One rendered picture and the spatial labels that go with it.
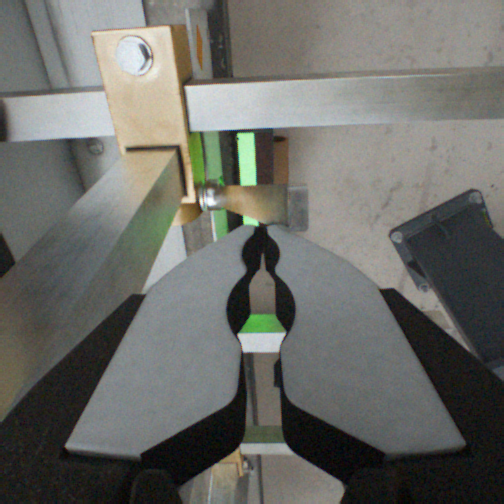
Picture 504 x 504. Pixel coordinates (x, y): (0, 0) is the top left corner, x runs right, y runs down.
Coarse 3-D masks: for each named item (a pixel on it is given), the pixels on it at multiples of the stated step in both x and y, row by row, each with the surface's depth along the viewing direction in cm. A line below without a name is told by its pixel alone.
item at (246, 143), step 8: (240, 136) 41; (248, 136) 41; (240, 144) 41; (248, 144) 41; (240, 152) 42; (248, 152) 42; (240, 160) 42; (248, 160) 42; (240, 168) 43; (248, 168) 43; (248, 176) 44; (248, 184) 44; (256, 224) 47
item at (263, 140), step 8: (256, 136) 41; (264, 136) 41; (256, 144) 41; (264, 144) 41; (256, 152) 42; (264, 152) 42; (256, 160) 42; (264, 160) 42; (264, 168) 43; (264, 176) 43; (264, 224) 47
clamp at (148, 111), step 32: (96, 32) 21; (128, 32) 21; (160, 32) 21; (160, 64) 22; (128, 96) 23; (160, 96) 23; (128, 128) 24; (160, 128) 24; (192, 160) 26; (192, 192) 27
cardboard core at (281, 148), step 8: (280, 136) 109; (280, 144) 104; (288, 144) 107; (280, 152) 105; (288, 152) 108; (280, 160) 106; (288, 160) 109; (280, 168) 108; (288, 168) 111; (280, 176) 109; (288, 176) 112
